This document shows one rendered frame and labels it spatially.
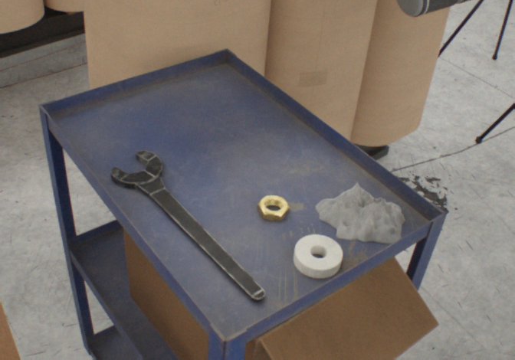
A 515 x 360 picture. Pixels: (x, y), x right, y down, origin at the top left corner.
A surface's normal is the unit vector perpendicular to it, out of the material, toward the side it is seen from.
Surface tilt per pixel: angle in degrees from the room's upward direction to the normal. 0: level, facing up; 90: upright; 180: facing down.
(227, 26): 90
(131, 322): 0
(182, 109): 0
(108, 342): 0
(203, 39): 90
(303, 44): 90
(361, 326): 26
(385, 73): 90
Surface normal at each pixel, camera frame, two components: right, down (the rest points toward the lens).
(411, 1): -0.91, 0.33
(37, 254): 0.07, -0.79
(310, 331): 0.33, -0.48
